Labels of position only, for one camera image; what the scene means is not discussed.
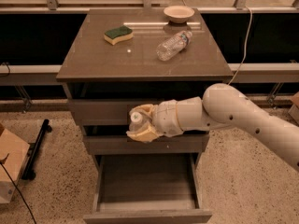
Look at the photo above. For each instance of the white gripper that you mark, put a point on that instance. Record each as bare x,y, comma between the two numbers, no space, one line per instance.
165,117

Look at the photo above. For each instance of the small blue plastic bottle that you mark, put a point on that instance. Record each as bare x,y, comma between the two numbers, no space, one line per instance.
137,120

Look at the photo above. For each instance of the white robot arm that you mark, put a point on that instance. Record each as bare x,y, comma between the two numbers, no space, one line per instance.
221,106

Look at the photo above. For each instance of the grey middle drawer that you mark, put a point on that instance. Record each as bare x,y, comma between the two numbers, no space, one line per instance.
110,145

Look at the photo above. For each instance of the grey top drawer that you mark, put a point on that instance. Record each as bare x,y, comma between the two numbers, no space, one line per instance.
99,110

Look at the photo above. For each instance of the grey open bottom drawer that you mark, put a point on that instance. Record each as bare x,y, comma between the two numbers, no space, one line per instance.
147,189

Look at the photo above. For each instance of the grey drawer cabinet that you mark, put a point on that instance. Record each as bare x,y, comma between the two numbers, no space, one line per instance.
95,69

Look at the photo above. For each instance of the clear crushed water bottle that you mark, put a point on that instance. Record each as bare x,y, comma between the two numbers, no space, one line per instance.
174,45

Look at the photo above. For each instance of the green yellow sponge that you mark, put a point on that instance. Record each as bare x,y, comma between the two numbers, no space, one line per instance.
119,34

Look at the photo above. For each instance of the beige ceramic bowl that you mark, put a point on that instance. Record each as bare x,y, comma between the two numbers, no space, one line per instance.
178,14

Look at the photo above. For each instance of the black tripod leg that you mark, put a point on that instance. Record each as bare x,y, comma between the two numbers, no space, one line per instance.
29,172

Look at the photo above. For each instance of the cardboard box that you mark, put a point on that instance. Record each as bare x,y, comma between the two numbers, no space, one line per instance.
13,153

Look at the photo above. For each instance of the brown box at right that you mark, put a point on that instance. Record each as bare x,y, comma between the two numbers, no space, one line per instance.
294,110

